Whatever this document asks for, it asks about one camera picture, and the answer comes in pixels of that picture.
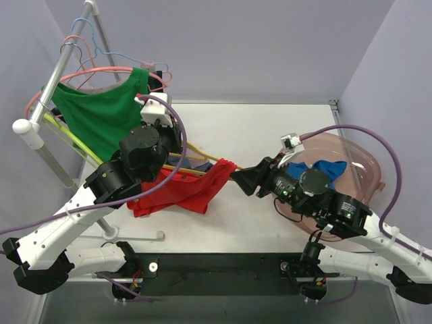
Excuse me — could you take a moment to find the red tank top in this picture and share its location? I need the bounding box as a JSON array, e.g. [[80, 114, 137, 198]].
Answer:
[[127, 159, 237, 217]]

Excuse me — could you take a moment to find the blue tank top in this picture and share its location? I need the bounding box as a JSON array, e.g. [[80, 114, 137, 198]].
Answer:
[[286, 160, 347, 190]]

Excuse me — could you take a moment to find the yellow plastic hanger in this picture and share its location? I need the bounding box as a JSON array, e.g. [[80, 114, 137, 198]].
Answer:
[[163, 142, 221, 177]]

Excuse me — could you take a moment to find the lime green hanger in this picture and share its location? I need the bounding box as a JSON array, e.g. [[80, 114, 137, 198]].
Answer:
[[42, 112, 103, 169]]

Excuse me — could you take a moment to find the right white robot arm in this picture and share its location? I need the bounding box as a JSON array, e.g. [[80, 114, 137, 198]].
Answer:
[[231, 157, 431, 304]]

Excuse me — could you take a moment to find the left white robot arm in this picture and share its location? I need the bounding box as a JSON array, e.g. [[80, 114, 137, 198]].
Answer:
[[2, 125, 182, 295]]

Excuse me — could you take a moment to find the pink plastic hanger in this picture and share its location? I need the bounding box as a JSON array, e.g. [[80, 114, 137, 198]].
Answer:
[[24, 66, 172, 119]]

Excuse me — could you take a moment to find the dark grey-blue tank top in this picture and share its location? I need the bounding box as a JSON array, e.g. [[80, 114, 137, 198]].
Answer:
[[148, 76, 217, 173]]

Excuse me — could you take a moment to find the green tank top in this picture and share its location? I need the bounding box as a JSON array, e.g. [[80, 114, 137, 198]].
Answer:
[[51, 67, 149, 161]]

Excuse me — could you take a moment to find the pink translucent plastic basin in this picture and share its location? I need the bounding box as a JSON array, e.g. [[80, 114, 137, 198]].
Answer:
[[275, 132, 386, 252]]

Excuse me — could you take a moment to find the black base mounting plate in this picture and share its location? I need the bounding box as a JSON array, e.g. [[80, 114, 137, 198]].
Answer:
[[111, 253, 340, 299]]

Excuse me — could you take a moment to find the silver clothes rack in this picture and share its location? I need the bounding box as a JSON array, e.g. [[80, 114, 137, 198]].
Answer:
[[11, 0, 165, 242]]

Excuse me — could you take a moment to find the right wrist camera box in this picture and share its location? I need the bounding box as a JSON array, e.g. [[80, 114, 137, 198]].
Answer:
[[277, 133, 304, 168]]

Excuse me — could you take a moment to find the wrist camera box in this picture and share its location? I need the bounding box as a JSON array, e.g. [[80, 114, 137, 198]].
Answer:
[[277, 133, 304, 168], [134, 93, 173, 128]]

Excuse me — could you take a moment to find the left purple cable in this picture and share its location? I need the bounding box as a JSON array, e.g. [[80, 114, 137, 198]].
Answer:
[[0, 94, 188, 303]]

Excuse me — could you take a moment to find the purple cable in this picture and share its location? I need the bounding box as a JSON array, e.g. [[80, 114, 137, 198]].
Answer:
[[0, 94, 188, 303], [298, 124, 432, 304]]

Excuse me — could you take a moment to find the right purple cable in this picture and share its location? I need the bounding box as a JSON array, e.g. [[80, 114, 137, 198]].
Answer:
[[298, 124, 432, 304]]

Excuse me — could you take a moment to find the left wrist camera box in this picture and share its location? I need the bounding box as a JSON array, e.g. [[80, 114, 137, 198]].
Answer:
[[134, 93, 173, 128]]

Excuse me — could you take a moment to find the pink wire hanger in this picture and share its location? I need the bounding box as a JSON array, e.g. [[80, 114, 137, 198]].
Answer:
[[59, 34, 97, 72]]

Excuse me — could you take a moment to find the light blue wire hanger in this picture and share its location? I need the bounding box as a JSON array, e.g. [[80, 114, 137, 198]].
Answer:
[[70, 17, 171, 74]]

